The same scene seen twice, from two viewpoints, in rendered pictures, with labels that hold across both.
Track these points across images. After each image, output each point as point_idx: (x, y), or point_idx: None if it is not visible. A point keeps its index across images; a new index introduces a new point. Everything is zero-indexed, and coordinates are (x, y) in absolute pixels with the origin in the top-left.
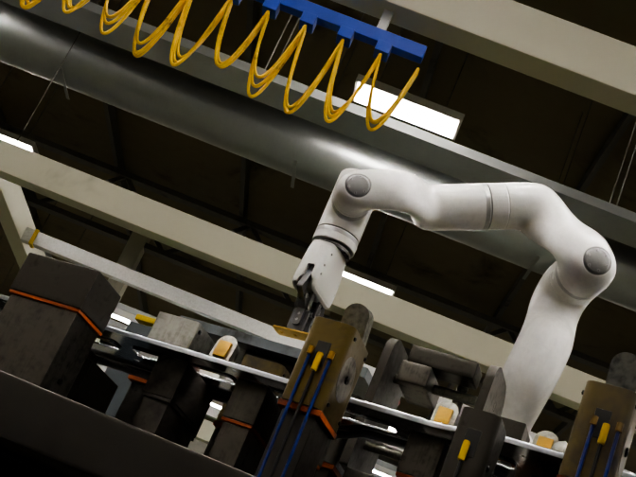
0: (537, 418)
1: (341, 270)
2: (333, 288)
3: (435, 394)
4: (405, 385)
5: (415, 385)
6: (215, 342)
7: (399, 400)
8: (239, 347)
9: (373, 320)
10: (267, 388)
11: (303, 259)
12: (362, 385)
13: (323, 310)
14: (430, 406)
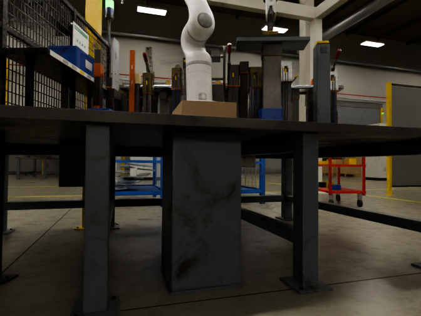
0: (186, 3)
1: (265, 2)
2: (265, 9)
3: (210, 57)
4: (217, 61)
5: (214, 62)
6: (292, 47)
7: (227, 44)
8: (282, 48)
9: (215, 81)
10: None
11: (273, 13)
12: (238, 47)
13: (269, 13)
14: (212, 57)
